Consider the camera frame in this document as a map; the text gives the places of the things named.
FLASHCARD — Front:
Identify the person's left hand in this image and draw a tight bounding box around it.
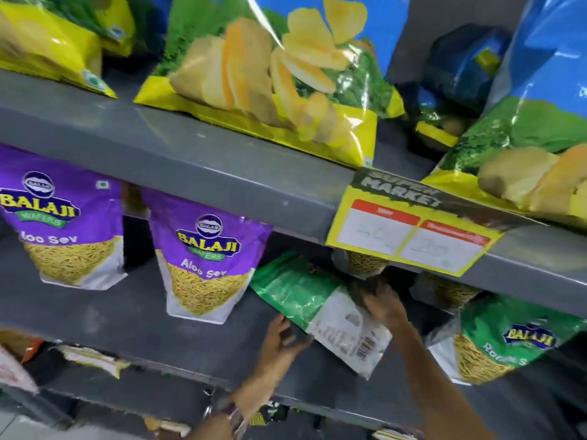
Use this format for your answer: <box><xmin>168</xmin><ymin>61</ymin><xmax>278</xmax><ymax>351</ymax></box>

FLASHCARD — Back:
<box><xmin>238</xmin><ymin>313</ymin><xmax>315</xmax><ymax>395</ymax></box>

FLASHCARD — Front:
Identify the person's right hand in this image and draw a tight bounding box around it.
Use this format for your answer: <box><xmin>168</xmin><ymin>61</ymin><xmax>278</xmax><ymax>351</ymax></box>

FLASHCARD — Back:
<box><xmin>362</xmin><ymin>284</ymin><xmax>410</xmax><ymax>333</ymax></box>

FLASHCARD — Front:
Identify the green white snack packet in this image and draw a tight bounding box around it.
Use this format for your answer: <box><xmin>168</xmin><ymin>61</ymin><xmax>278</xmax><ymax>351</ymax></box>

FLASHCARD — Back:
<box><xmin>249</xmin><ymin>251</ymin><xmax>393</xmax><ymax>380</ymax></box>

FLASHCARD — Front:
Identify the person's right forearm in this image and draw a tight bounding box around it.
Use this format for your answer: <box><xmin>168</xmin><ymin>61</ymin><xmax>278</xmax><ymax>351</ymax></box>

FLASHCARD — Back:
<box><xmin>391</xmin><ymin>316</ymin><xmax>501</xmax><ymax>440</ymax></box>

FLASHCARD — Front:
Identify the person's left forearm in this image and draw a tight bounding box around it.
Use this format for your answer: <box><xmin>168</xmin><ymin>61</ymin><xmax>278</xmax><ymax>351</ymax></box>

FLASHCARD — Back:
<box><xmin>183</xmin><ymin>373</ymin><xmax>277</xmax><ymax>440</ymax></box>

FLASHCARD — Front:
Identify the clear yellow noodle snack packet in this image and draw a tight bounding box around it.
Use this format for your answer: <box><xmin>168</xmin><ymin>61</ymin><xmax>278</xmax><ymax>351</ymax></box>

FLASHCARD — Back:
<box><xmin>409</xmin><ymin>271</ymin><xmax>483</xmax><ymax>311</ymax></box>
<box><xmin>332</xmin><ymin>248</ymin><xmax>390</xmax><ymax>280</ymax></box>

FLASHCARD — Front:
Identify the yellow price label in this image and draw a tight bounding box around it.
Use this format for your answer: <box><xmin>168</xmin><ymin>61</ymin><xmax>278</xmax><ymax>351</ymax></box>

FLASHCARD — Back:
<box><xmin>326</xmin><ymin>168</ymin><xmax>546</xmax><ymax>277</ymax></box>

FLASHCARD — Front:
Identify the silver wristwatch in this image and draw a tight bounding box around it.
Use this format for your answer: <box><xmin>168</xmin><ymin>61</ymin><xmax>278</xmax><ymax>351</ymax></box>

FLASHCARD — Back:
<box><xmin>203</xmin><ymin>397</ymin><xmax>249</xmax><ymax>438</ymax></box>

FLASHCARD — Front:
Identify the green snack packet blue logo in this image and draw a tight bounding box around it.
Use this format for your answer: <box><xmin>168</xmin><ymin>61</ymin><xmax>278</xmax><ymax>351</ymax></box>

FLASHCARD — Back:
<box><xmin>426</xmin><ymin>292</ymin><xmax>587</xmax><ymax>386</ymax></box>

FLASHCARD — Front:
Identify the purple snack packet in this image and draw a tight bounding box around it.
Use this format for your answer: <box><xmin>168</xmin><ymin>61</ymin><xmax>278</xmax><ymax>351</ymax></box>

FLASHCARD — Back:
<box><xmin>0</xmin><ymin>143</ymin><xmax>128</xmax><ymax>291</ymax></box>
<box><xmin>141</xmin><ymin>188</ymin><xmax>274</xmax><ymax>325</ymax></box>

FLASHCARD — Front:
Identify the grey metal lower shelf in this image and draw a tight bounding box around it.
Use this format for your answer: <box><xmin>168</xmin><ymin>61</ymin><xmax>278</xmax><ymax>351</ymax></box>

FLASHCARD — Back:
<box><xmin>0</xmin><ymin>231</ymin><xmax>587</xmax><ymax>440</ymax></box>

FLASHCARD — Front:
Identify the grey metal shelf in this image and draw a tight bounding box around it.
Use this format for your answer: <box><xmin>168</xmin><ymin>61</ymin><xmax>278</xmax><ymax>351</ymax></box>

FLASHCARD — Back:
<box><xmin>0</xmin><ymin>68</ymin><xmax>587</xmax><ymax>319</ymax></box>
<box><xmin>0</xmin><ymin>231</ymin><xmax>587</xmax><ymax>440</ymax></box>

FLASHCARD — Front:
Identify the white yellow snack packet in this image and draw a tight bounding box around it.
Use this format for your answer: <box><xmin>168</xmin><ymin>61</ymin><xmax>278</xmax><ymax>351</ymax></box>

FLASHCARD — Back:
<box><xmin>56</xmin><ymin>345</ymin><xmax>132</xmax><ymax>380</ymax></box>

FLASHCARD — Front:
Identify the grey metal upper shelf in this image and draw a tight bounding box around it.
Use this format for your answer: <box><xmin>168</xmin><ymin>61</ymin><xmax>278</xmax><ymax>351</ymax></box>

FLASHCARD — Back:
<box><xmin>0</xmin><ymin>68</ymin><xmax>587</xmax><ymax>319</ymax></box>

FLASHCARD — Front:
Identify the large blue green chips packet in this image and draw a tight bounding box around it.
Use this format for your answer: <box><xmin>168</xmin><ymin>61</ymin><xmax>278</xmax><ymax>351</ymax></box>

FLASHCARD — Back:
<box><xmin>134</xmin><ymin>0</ymin><xmax>411</xmax><ymax>170</ymax></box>
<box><xmin>422</xmin><ymin>0</ymin><xmax>587</xmax><ymax>229</ymax></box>

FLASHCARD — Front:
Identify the dark blue chips packet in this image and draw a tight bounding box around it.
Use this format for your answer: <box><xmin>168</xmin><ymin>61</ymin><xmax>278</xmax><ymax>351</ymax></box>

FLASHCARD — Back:
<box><xmin>413</xmin><ymin>24</ymin><xmax>512</xmax><ymax>149</ymax></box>

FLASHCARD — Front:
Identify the orange snack packet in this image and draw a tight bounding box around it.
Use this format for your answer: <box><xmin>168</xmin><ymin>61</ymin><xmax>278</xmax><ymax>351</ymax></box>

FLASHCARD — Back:
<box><xmin>0</xmin><ymin>329</ymin><xmax>45</xmax><ymax>364</ymax></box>

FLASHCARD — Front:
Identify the yellow chips packet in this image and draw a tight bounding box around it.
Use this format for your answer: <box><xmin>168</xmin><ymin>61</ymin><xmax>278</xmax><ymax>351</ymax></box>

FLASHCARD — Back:
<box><xmin>89</xmin><ymin>0</ymin><xmax>137</xmax><ymax>57</ymax></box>
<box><xmin>0</xmin><ymin>0</ymin><xmax>117</xmax><ymax>99</ymax></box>

